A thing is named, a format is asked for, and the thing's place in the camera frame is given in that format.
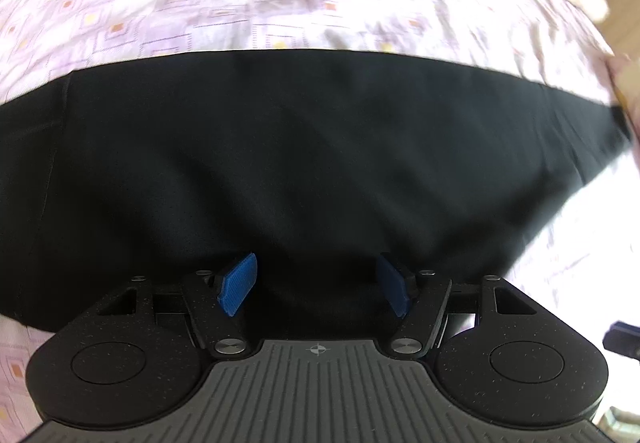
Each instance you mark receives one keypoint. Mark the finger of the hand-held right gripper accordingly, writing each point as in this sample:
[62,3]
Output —
[624,337]

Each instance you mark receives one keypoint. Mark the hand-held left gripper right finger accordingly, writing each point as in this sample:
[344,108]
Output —
[393,284]

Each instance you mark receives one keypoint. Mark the black pants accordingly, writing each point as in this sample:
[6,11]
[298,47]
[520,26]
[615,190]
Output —
[300,153]

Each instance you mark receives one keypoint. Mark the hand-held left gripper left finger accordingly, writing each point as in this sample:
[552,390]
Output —
[239,282]

